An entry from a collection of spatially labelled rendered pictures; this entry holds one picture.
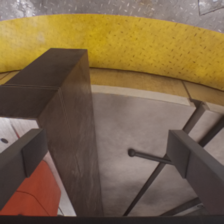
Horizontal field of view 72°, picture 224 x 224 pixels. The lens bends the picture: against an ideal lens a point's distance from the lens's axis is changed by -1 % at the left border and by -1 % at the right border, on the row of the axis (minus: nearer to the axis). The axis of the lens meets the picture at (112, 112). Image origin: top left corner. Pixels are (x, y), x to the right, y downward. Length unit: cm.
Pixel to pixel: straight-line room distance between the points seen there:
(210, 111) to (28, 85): 69
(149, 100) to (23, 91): 48
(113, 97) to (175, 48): 44
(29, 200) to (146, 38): 81
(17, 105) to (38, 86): 7
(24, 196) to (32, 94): 19
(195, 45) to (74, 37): 63
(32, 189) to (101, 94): 45
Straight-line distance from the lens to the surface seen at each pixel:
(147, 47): 91
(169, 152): 16
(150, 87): 82
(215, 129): 83
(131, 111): 72
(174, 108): 72
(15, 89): 40
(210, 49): 99
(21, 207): 34
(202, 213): 152
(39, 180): 37
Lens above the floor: 87
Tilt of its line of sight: 50 degrees down
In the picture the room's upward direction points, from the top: 170 degrees counter-clockwise
